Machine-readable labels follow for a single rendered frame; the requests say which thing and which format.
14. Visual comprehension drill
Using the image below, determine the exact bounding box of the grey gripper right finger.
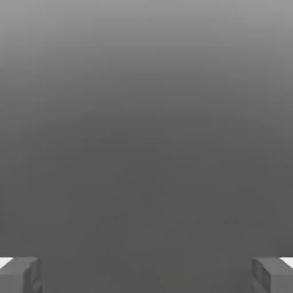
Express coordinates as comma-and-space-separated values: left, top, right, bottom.
250, 256, 293, 293

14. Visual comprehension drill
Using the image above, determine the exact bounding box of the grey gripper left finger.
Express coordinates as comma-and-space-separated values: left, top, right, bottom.
0, 256, 43, 293

